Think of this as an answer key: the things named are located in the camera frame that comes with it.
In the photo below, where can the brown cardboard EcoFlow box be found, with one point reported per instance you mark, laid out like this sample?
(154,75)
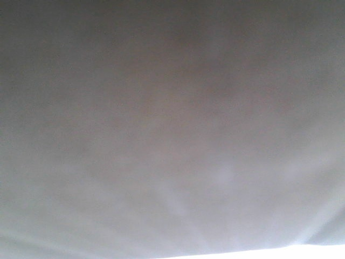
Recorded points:
(139,129)

